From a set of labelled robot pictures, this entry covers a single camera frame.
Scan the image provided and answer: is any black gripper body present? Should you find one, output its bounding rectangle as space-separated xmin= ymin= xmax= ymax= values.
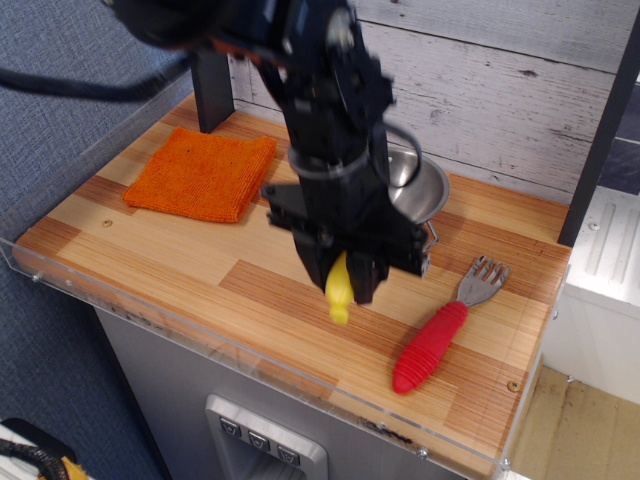
xmin=261 ymin=167 xmax=427 ymax=276

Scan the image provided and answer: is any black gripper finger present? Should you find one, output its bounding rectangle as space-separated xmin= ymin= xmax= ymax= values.
xmin=293 ymin=232 xmax=343 ymax=292
xmin=347 ymin=251 xmax=389 ymax=305

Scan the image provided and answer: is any yellow toy banana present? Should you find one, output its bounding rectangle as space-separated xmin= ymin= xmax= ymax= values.
xmin=324 ymin=252 xmax=354 ymax=325

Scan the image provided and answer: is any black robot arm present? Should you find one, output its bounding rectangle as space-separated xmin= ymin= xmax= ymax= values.
xmin=113 ymin=1 xmax=427 ymax=304

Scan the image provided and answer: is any orange folded towel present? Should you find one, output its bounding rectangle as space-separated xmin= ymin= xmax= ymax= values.
xmin=122 ymin=127 xmax=277 ymax=223

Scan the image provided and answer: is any small steel pot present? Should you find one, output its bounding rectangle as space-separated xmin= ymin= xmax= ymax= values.
xmin=388 ymin=146 xmax=450 ymax=254

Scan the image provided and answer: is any grey toy cabinet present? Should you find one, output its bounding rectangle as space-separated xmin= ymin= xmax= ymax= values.
xmin=98 ymin=310 xmax=458 ymax=479

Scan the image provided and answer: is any silver dispenser panel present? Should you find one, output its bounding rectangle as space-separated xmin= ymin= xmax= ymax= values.
xmin=205 ymin=394 xmax=329 ymax=479

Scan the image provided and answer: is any white ridged appliance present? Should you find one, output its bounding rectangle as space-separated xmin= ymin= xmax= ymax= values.
xmin=542 ymin=187 xmax=639 ymax=403

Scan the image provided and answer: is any clear acrylic guard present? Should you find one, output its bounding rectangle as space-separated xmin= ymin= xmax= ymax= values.
xmin=9 ymin=96 xmax=569 ymax=479

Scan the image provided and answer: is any red handled toy fork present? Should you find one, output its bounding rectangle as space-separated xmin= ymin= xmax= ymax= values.
xmin=392 ymin=255 xmax=510 ymax=395

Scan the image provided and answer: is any dark left post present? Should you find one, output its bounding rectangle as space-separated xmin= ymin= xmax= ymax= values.
xmin=190 ymin=48 xmax=235 ymax=133

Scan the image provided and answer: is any dark post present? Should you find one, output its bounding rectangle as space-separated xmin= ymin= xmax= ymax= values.
xmin=557 ymin=13 xmax=639 ymax=247
xmin=190 ymin=48 xmax=235 ymax=133

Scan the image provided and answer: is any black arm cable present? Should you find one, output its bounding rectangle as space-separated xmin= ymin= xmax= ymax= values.
xmin=0 ymin=54 xmax=194 ymax=104

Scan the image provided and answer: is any dark right post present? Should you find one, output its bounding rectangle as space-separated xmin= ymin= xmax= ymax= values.
xmin=557 ymin=13 xmax=639 ymax=247

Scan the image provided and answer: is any black braided cable bundle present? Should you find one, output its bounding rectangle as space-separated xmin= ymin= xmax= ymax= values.
xmin=0 ymin=417 xmax=81 ymax=480

